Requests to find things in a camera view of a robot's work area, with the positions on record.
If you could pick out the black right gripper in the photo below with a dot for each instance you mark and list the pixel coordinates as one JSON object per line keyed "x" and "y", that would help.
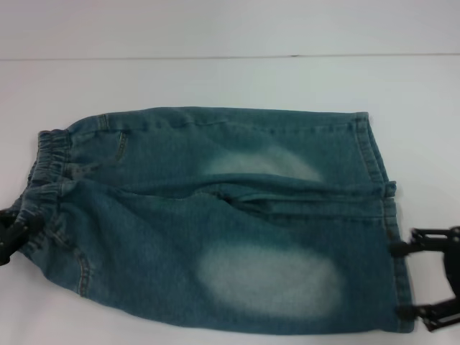
{"x": 453, "y": 280}

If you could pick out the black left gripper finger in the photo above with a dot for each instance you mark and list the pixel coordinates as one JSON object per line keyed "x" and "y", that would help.
{"x": 5, "y": 259}
{"x": 8, "y": 230}

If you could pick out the blue denim shorts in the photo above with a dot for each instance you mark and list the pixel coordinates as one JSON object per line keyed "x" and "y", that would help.
{"x": 215, "y": 215}

